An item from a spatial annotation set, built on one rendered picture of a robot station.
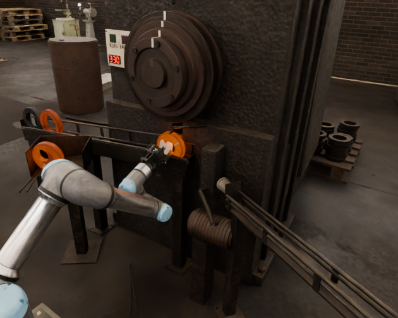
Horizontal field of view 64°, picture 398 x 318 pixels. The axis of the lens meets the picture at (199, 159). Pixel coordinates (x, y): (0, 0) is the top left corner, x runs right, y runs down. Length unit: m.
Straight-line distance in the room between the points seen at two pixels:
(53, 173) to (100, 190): 0.18
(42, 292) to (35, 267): 0.20
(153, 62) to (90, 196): 0.59
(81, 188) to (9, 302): 0.38
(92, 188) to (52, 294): 0.96
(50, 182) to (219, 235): 0.70
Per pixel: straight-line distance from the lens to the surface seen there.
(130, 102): 1.83
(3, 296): 1.18
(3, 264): 1.24
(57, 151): 1.69
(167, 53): 1.32
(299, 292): 1.95
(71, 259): 2.10
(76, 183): 1.10
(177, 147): 1.55
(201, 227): 1.44
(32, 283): 2.05
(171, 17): 1.40
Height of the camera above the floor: 1.41
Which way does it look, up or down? 27 degrees down
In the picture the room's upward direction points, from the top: 2 degrees clockwise
